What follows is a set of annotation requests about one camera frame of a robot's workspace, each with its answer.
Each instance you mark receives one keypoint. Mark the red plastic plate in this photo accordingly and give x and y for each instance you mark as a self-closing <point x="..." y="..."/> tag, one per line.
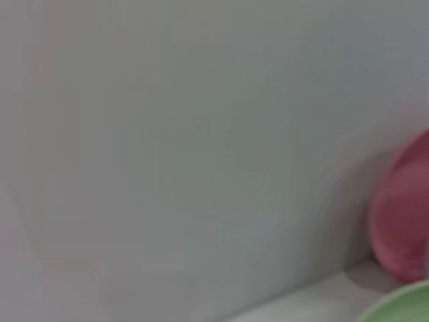
<point x="402" y="208"/>

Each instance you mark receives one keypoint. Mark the green plastic plate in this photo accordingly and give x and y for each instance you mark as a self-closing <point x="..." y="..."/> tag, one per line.
<point x="405" y="305"/>

